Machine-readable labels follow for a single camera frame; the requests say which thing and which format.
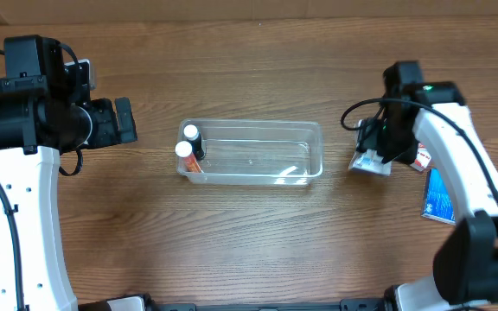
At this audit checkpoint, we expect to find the clear plastic container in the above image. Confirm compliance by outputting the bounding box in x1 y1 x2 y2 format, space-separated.
176 118 324 187

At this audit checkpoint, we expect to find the small red and white item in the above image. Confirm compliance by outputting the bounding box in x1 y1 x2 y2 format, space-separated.
411 143 431 172

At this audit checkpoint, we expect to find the white and blue box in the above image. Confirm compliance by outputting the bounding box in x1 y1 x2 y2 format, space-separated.
348 149 392 176

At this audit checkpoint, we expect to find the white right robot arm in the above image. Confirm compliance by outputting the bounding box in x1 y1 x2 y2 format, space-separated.
377 61 498 310

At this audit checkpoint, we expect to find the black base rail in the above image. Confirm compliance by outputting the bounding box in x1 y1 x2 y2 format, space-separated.
150 298 394 311

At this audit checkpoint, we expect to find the dark bottle with white cap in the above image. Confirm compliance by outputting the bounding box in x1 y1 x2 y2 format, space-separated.
183 124 206 161

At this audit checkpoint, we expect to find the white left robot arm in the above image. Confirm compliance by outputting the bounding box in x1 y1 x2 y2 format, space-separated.
0 35 137 310

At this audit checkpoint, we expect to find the orange tube with white cap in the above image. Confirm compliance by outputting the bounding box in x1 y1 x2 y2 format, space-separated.
175 141 202 173

